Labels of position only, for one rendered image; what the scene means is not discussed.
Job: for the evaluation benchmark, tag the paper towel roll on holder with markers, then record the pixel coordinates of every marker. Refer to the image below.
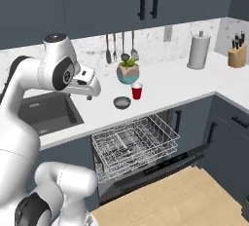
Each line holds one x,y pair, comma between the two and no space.
198,53

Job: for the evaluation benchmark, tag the hanging grey ladle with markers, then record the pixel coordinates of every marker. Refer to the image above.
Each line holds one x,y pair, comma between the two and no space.
124,55

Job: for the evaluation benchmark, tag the grey bowl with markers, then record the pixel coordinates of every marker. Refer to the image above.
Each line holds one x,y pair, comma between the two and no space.
122,103

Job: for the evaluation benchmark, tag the grey wall outlet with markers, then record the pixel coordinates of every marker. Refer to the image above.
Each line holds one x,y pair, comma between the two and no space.
168,33

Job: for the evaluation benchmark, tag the red plastic cup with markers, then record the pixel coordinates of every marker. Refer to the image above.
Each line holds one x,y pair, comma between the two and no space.
137,92

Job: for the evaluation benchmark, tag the dark blue drawer front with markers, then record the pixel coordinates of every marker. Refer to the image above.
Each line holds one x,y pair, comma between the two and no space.
227,109

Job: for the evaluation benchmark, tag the dark dishwasher door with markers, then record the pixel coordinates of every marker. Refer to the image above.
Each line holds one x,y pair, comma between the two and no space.
162,169

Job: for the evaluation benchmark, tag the wooden knife block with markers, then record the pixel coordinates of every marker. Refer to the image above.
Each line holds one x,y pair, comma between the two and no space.
237,57

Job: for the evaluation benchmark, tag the hanging grey fork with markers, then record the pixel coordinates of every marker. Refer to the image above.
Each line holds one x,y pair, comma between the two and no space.
114,53

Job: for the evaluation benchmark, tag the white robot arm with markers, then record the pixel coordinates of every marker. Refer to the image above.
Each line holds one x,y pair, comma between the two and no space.
19,145

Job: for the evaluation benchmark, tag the dark blue base cupboard door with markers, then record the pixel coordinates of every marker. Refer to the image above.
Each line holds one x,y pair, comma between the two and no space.
194,122
230,161

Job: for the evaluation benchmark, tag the dark blue sink cupboard front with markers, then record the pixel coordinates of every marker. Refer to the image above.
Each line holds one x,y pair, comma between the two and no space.
68,153

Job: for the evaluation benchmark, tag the potted plant in teal pot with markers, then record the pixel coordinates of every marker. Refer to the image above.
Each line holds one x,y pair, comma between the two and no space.
128,74

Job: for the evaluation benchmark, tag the hanging dark spatula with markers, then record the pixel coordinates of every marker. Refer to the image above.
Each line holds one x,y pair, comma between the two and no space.
108,56

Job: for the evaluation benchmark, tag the hanging grey spoon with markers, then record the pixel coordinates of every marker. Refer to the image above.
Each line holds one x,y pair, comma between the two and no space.
134,54

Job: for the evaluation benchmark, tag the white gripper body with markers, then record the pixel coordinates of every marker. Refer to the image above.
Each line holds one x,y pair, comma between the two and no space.
87,87

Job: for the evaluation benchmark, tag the dark sink basin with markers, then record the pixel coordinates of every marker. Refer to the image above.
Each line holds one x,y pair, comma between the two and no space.
52,113

